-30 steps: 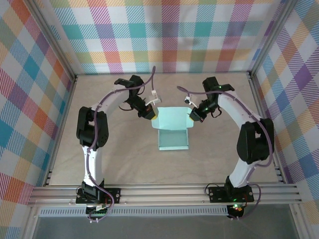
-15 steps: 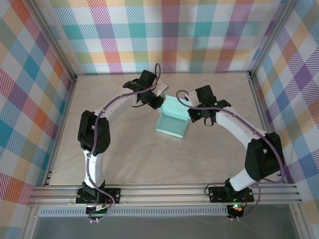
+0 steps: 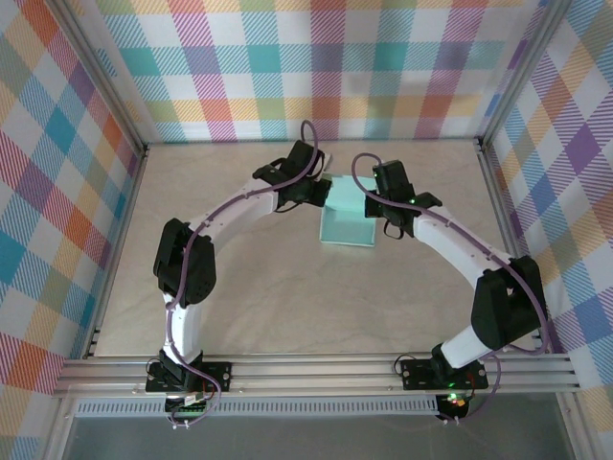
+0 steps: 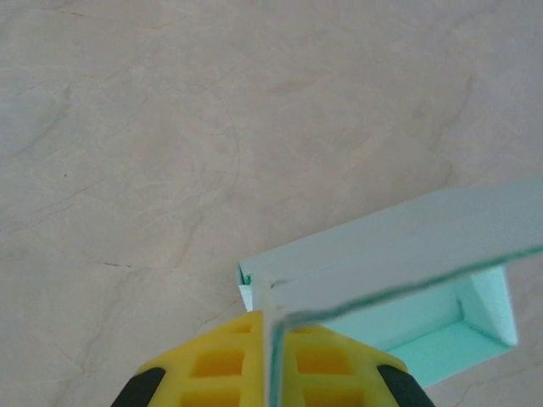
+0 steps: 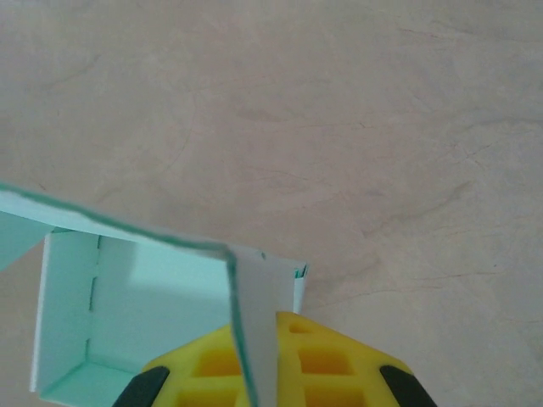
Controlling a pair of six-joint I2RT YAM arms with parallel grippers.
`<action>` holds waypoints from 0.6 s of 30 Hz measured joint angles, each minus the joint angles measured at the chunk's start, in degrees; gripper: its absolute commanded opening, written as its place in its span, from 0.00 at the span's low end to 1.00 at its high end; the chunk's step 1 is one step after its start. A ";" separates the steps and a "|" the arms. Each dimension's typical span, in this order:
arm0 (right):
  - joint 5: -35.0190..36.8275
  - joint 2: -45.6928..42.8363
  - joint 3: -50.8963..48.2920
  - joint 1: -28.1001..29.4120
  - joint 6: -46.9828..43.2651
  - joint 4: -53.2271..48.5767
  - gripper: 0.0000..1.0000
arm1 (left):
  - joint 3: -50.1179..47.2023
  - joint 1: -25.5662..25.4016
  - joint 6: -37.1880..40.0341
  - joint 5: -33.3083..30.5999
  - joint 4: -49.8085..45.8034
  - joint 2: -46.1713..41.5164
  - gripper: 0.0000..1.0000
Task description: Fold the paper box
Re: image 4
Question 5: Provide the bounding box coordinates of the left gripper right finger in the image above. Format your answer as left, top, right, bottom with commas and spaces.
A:
279, 321, 436, 407

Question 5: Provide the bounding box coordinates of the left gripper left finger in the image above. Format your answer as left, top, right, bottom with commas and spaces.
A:
110, 310, 267, 407

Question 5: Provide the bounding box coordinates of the light blue paper box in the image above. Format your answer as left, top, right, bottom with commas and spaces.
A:
236, 176, 543, 407

